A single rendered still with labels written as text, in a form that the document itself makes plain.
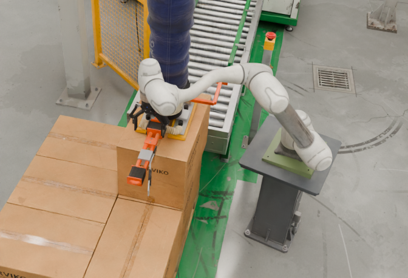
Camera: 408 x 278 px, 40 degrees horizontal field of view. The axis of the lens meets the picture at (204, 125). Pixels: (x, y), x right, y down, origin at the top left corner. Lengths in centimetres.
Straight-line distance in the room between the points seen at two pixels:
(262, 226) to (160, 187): 91
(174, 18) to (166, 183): 97
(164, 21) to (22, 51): 294
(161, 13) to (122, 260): 131
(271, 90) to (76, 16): 213
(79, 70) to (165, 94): 234
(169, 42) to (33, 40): 298
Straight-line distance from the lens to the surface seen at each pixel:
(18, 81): 517
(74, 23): 444
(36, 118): 476
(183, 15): 275
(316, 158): 310
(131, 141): 312
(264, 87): 266
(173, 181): 315
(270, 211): 371
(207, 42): 467
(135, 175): 273
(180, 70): 294
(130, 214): 329
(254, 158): 336
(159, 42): 286
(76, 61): 464
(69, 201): 338
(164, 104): 239
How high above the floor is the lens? 310
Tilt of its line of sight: 42 degrees down
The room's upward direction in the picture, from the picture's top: 6 degrees clockwise
